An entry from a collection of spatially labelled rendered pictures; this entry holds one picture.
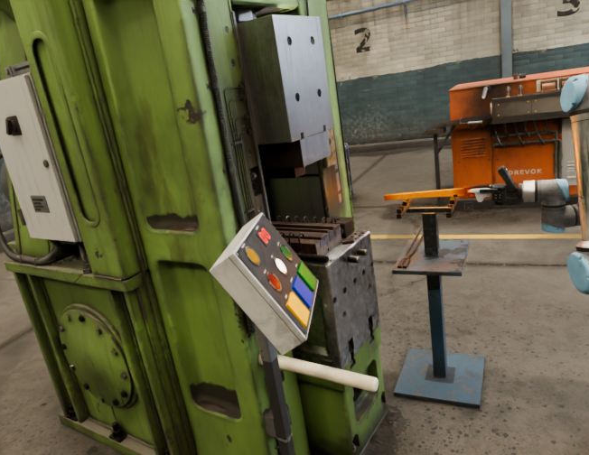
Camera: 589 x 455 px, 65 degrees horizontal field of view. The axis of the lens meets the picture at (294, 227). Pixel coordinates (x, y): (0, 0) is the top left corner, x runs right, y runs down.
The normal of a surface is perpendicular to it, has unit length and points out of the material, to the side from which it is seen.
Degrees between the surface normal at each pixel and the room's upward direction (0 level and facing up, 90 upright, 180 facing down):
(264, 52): 90
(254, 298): 90
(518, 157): 90
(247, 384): 90
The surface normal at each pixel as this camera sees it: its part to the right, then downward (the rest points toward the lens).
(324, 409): -0.54, 0.32
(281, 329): -0.14, 0.31
